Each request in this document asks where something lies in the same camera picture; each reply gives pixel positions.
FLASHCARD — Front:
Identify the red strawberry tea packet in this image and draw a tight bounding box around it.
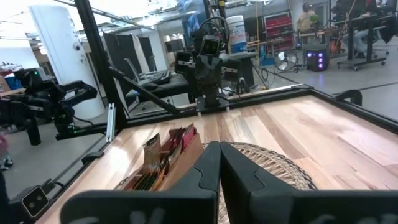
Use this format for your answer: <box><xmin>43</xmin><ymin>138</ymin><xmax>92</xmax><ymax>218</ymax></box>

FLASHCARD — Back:
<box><xmin>169</xmin><ymin>123</ymin><xmax>197</xmax><ymax>151</ymax></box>

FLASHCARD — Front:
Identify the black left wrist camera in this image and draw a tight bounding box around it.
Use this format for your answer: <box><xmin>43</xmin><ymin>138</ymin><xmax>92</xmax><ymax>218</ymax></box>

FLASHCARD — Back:
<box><xmin>200</xmin><ymin>34</ymin><xmax>222</xmax><ymax>57</ymax></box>

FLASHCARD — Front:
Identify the blue white bottle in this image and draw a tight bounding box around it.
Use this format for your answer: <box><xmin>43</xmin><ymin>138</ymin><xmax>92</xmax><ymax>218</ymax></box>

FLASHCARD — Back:
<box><xmin>226</xmin><ymin>15</ymin><xmax>248</xmax><ymax>54</ymax></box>

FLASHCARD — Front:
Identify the black edge clamp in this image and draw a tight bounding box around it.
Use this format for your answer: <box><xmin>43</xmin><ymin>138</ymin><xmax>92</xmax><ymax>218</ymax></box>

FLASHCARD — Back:
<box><xmin>81</xmin><ymin>151</ymin><xmax>105</xmax><ymax>165</ymax></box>

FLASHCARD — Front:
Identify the person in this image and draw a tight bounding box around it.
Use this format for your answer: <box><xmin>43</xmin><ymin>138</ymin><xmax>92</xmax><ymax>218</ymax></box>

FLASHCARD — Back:
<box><xmin>331</xmin><ymin>0</ymin><xmax>389</xmax><ymax>60</ymax></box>
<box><xmin>297</xmin><ymin>2</ymin><xmax>320</xmax><ymax>34</ymax></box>

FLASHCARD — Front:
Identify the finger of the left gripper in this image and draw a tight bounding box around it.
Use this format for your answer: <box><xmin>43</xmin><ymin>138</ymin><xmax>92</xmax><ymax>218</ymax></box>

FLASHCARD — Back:
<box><xmin>208</xmin><ymin>55</ymin><xmax>223</xmax><ymax>88</ymax></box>
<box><xmin>195</xmin><ymin>55</ymin><xmax>210</xmax><ymax>88</ymax></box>

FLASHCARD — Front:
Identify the white wide pillar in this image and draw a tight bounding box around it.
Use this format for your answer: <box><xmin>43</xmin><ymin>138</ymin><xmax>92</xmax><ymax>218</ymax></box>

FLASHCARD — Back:
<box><xmin>28</xmin><ymin>4</ymin><xmax>107</xmax><ymax>121</ymax></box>

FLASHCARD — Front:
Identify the gray side desk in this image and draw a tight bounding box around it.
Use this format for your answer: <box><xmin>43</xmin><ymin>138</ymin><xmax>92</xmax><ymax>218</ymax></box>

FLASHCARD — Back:
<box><xmin>217</xmin><ymin>51</ymin><xmax>259</xmax><ymax>88</ymax></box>
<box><xmin>124</xmin><ymin>70</ymin><xmax>195</xmax><ymax>105</ymax></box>

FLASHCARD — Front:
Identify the wooden three-compartment tea box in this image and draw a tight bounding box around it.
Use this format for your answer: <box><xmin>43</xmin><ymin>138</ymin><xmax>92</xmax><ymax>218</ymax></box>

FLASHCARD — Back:
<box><xmin>114</xmin><ymin>124</ymin><xmax>205</xmax><ymax>191</ymax></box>

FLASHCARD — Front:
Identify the black lit computer tower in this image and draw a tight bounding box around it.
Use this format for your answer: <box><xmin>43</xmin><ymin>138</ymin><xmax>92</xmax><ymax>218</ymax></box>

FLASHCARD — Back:
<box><xmin>303</xmin><ymin>43</ymin><xmax>330</xmax><ymax>72</ymax></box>

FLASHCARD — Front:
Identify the black rolling desk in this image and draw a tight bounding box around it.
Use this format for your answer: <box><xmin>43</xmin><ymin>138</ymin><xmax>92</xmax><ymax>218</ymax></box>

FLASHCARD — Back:
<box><xmin>332</xmin><ymin>14</ymin><xmax>398</xmax><ymax>72</ymax></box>

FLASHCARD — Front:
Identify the black table-level camera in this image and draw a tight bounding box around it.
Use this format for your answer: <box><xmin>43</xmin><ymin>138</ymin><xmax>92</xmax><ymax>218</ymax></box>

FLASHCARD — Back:
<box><xmin>21</xmin><ymin>185</ymin><xmax>50</xmax><ymax>218</ymax></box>

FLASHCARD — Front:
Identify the round floor fan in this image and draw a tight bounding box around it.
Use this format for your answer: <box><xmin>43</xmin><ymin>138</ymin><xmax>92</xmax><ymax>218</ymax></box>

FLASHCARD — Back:
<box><xmin>274</xmin><ymin>50</ymin><xmax>299</xmax><ymax>72</ymax></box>

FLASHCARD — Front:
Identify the black keyboard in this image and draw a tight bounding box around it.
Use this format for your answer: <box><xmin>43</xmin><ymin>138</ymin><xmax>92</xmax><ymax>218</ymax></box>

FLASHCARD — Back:
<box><xmin>148</xmin><ymin>70</ymin><xmax>173</xmax><ymax>86</ymax></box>

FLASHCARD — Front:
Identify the round woven straw placemat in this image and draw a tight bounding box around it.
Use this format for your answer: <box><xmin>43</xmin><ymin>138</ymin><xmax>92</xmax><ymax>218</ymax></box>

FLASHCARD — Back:
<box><xmin>201</xmin><ymin>141</ymin><xmax>318</xmax><ymax>224</ymax></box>

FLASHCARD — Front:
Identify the silver aluminium bracket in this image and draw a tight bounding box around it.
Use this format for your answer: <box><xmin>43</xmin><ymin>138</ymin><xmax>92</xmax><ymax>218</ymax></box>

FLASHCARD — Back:
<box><xmin>106</xmin><ymin>103</ymin><xmax>117</xmax><ymax>143</ymax></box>

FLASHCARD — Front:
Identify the black hook clamp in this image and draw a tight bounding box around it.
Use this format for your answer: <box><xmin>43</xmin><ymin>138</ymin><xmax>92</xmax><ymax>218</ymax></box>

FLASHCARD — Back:
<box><xmin>335</xmin><ymin>89</ymin><xmax>363</xmax><ymax>106</ymax></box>

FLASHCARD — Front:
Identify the red parts bin rack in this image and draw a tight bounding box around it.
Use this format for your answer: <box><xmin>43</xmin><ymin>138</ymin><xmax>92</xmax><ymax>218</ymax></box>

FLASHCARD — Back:
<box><xmin>263</xmin><ymin>12</ymin><xmax>295</xmax><ymax>52</ymax></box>

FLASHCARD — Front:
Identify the black desk monitor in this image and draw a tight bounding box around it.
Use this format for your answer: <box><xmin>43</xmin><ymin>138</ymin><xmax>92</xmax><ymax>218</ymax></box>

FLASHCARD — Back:
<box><xmin>103</xmin><ymin>32</ymin><xmax>158</xmax><ymax>80</ymax></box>

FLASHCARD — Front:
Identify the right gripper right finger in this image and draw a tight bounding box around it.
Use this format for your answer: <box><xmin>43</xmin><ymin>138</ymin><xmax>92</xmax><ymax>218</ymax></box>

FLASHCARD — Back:
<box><xmin>220</xmin><ymin>141</ymin><xmax>296</xmax><ymax>224</ymax></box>

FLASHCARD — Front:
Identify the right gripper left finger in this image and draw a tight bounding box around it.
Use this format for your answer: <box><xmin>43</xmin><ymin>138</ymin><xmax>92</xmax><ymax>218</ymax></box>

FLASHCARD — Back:
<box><xmin>167</xmin><ymin>141</ymin><xmax>221</xmax><ymax>192</ymax></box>

